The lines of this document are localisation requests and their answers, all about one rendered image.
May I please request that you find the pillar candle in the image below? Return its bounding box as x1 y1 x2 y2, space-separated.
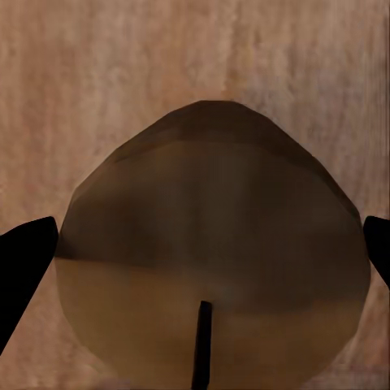
54 100 371 390

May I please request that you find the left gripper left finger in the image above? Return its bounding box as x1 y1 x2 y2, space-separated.
0 216 59 355

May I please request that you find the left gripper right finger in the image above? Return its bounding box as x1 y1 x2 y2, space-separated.
363 216 390 288

